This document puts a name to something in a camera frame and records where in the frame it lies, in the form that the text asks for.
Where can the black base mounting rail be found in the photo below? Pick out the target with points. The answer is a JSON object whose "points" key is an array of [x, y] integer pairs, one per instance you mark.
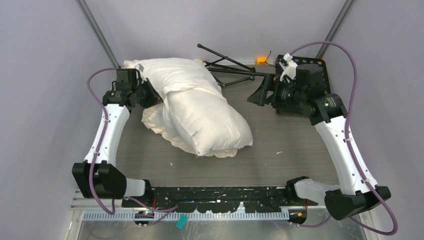
{"points": [[254, 199]]}

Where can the grey cream ruffled pillowcase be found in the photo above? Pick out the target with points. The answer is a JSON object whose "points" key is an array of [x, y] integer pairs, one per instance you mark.
{"points": [[159, 122]]}

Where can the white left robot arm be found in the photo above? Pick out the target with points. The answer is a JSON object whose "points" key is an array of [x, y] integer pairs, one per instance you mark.
{"points": [[97, 176]]}

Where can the black folded tripod stand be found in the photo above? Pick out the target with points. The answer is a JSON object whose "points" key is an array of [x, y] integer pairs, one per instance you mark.
{"points": [[216, 67]]}

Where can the teal tape piece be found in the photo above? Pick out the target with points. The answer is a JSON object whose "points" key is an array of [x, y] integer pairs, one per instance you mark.
{"points": [[182, 221]]}

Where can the black perforated metal plate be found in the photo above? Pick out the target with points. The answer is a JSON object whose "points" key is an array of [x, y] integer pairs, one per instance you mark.
{"points": [[301, 78]]}

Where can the orange round object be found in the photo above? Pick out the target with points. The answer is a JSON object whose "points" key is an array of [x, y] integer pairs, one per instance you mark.
{"points": [[262, 60]]}

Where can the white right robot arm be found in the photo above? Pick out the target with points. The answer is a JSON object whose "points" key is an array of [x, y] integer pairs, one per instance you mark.
{"points": [[357, 190]]}

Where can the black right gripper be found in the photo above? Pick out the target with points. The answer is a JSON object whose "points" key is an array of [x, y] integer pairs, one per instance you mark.
{"points": [[271, 83]]}

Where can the white pillow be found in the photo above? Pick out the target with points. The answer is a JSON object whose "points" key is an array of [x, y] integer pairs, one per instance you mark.
{"points": [[195, 102]]}

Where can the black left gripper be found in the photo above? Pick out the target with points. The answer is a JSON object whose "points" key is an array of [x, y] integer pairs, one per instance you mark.
{"points": [[154, 98]]}

